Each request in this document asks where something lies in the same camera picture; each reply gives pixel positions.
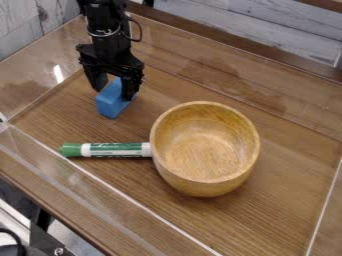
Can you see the green and white marker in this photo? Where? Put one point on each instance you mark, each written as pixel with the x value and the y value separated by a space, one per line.
pixel 106 150

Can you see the blue rectangular block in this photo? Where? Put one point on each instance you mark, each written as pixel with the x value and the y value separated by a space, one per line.
pixel 110 102

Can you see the brown wooden bowl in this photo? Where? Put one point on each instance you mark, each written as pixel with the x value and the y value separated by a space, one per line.
pixel 205 146

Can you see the black metal base bracket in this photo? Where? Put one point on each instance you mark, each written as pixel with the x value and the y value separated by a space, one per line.
pixel 46 243

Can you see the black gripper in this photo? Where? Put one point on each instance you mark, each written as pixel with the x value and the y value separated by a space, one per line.
pixel 107 56

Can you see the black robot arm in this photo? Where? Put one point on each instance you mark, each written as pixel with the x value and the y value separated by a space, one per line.
pixel 107 20

